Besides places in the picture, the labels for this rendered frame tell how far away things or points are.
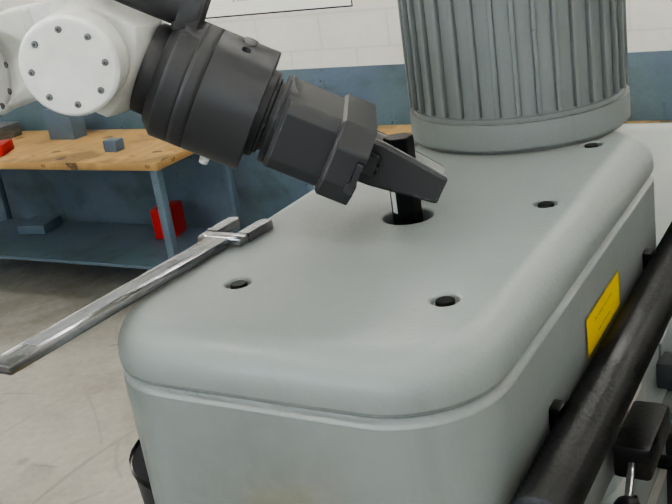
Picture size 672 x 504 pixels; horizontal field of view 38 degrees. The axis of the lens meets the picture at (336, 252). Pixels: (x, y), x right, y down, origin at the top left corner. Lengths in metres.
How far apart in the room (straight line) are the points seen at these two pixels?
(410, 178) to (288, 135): 0.09
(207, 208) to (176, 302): 5.80
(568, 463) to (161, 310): 0.26
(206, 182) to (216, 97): 5.70
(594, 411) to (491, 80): 0.33
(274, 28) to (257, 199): 1.10
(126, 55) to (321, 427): 0.28
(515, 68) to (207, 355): 0.38
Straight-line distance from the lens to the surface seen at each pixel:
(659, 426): 0.83
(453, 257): 0.62
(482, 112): 0.84
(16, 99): 0.75
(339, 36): 5.57
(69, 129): 6.52
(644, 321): 0.72
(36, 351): 0.58
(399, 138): 0.69
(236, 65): 0.66
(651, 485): 1.00
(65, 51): 0.65
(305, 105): 0.65
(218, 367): 0.56
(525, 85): 0.83
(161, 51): 0.67
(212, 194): 6.35
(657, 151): 1.28
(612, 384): 0.64
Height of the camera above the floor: 2.12
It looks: 20 degrees down
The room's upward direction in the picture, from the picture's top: 9 degrees counter-clockwise
